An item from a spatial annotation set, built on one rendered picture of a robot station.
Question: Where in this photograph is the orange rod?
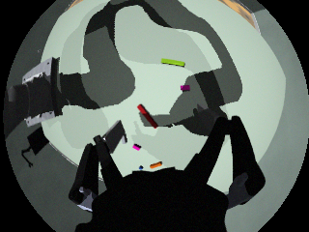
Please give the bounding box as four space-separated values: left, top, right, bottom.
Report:
150 161 162 168

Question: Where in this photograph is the lime green rod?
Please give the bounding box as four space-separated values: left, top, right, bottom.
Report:
161 58 184 67

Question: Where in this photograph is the red rod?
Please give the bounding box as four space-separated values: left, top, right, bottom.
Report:
137 103 158 129

